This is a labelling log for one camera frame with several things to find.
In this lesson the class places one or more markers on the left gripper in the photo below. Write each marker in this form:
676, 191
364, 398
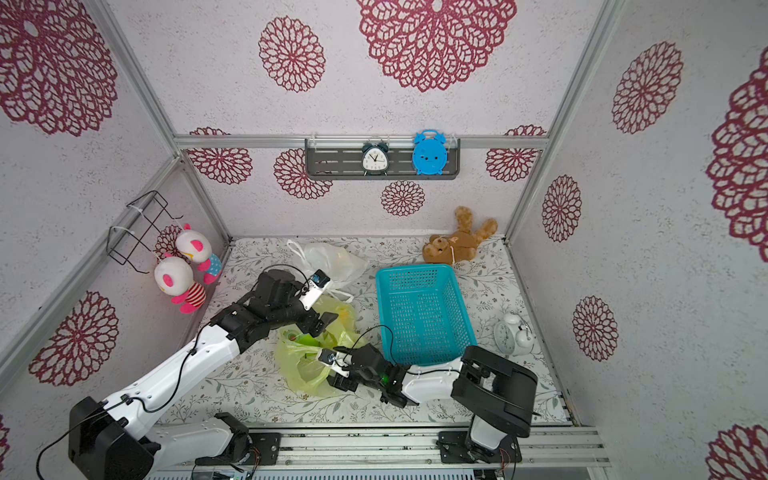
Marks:
308, 325

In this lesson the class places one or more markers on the yellow-green plastic bag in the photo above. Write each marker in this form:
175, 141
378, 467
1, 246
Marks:
297, 363

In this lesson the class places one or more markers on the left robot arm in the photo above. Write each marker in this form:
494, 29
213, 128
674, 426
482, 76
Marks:
118, 437

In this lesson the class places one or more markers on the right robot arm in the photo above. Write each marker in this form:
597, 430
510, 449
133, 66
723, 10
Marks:
500, 395

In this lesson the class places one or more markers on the green apple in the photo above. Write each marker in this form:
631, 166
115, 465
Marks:
307, 340

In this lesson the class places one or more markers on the white plastic bag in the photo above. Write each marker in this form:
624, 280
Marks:
343, 268

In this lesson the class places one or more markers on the teal plastic basket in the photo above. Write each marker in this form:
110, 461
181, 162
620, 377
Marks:
422, 314

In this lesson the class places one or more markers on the brown teddy bear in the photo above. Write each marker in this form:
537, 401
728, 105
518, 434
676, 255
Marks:
463, 244

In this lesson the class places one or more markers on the white pink plush upper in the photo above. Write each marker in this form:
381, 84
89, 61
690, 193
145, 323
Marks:
198, 249

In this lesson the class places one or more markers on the white pink plush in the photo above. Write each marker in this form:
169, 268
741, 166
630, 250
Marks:
198, 249
175, 278

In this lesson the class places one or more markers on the white pink plush lower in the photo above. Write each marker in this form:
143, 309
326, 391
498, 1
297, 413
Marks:
175, 278

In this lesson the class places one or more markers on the dark green alarm clock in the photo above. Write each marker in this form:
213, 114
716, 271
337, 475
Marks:
375, 159

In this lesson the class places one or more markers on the white alarm clock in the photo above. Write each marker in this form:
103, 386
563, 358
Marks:
513, 336

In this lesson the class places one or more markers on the blue alarm clock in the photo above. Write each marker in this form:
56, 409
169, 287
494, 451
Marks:
430, 154

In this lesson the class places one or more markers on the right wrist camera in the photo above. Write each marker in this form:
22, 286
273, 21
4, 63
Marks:
337, 361

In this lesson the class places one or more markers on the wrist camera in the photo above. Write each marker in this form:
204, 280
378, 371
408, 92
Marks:
337, 361
313, 289

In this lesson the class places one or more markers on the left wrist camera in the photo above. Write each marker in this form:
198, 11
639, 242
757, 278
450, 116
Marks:
313, 289

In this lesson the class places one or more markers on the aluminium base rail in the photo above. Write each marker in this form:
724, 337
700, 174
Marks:
421, 446

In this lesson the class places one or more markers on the grey wall shelf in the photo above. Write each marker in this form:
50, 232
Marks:
329, 161

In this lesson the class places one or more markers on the black wire rack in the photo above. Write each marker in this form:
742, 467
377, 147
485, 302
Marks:
123, 241

